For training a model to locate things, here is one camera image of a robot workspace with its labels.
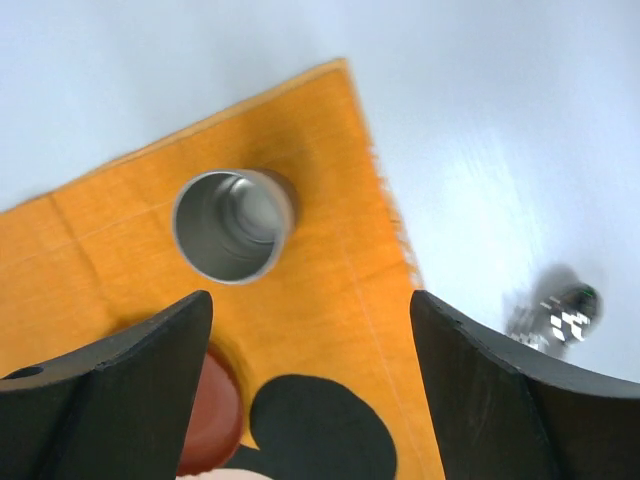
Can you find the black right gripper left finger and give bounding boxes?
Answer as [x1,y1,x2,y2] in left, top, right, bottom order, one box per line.
[1,291,213,479]

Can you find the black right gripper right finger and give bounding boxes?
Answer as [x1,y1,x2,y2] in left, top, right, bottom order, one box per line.
[410,291,639,479]

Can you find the red round plate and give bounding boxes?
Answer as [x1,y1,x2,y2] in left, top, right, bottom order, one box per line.
[177,345,245,477]

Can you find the orange cartoon mouse towel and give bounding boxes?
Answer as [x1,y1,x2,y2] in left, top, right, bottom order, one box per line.
[1,59,444,479]

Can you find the metal cup brown base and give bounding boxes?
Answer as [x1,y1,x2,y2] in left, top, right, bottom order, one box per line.
[172,169,299,285]

